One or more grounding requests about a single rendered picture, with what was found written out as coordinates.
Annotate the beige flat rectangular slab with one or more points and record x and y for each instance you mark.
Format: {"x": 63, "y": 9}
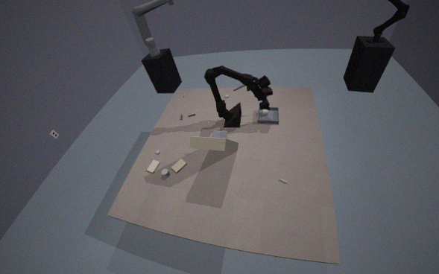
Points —
{"x": 153, "y": 166}
{"x": 179, "y": 166}

